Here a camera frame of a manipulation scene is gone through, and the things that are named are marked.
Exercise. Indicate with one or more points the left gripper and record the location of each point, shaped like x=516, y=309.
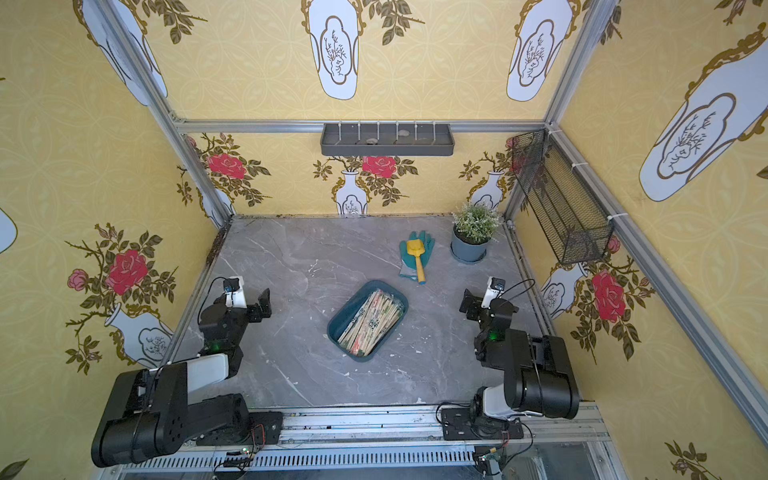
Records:
x=257, y=307

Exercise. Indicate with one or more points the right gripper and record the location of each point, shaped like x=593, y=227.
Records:
x=471, y=305

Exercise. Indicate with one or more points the teal plastic storage box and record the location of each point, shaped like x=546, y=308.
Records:
x=343, y=317

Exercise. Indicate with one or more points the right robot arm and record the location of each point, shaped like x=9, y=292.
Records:
x=537, y=372

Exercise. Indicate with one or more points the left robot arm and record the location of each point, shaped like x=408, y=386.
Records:
x=148, y=413

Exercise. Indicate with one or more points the chopstick pile in box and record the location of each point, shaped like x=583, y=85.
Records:
x=370, y=323

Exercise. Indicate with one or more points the green garden glove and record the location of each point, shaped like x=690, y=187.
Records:
x=408, y=268

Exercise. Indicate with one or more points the potted green plant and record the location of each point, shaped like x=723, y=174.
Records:
x=473, y=227

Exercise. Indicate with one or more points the yellow toy shovel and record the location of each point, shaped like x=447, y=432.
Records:
x=416, y=249

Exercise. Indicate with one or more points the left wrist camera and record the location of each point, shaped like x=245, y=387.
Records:
x=234, y=292

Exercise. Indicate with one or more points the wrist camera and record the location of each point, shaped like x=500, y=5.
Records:
x=495, y=287
x=234, y=292

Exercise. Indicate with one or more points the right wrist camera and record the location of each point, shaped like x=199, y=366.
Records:
x=495, y=287

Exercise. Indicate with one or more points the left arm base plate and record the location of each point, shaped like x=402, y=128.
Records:
x=261, y=428

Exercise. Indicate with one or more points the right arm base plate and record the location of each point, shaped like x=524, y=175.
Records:
x=480, y=423

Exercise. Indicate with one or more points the black wire mesh basket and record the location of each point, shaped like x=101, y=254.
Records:
x=574, y=223

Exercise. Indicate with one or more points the aluminium front rail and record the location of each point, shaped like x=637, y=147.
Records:
x=379, y=437

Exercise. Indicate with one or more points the grey wall shelf tray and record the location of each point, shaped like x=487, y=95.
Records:
x=379, y=138

